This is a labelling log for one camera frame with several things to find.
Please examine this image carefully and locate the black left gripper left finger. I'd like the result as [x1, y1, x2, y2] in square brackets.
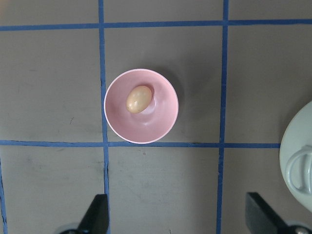
[77, 194, 109, 234]

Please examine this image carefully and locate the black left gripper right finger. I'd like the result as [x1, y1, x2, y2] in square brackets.
[245, 192, 288, 234]

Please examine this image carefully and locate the beige egg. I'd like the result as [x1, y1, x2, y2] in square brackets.
[126, 85, 152, 114]

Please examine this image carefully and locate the pale green pot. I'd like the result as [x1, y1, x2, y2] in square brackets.
[279, 102, 312, 211]

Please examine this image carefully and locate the pink plastic bowl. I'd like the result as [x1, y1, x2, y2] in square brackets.
[104, 69, 179, 144]

